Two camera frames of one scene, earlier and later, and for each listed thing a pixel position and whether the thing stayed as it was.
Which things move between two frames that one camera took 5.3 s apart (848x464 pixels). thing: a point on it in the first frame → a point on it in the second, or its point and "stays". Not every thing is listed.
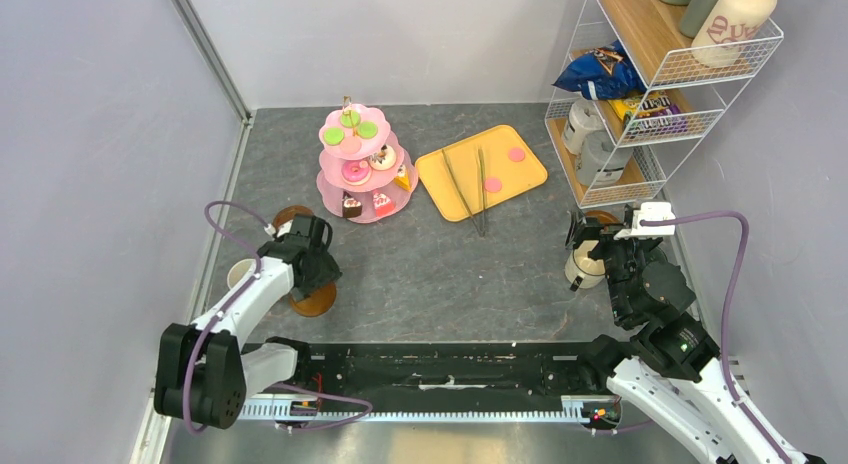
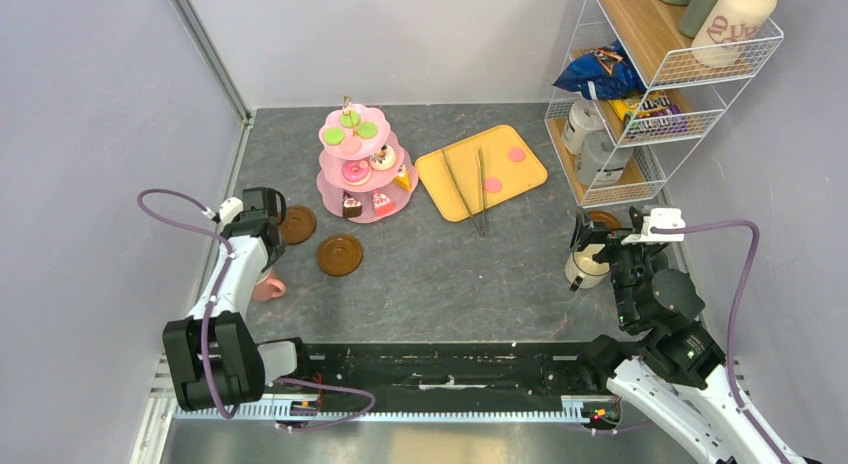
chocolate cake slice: x=351 y=208 stays
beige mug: x=580 y=263 stays
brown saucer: x=317 y=303 → x=340 y=255
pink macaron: x=350 y=144 stays
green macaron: x=333 y=136 stays
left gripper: x=328 y=271 → x=273 y=256
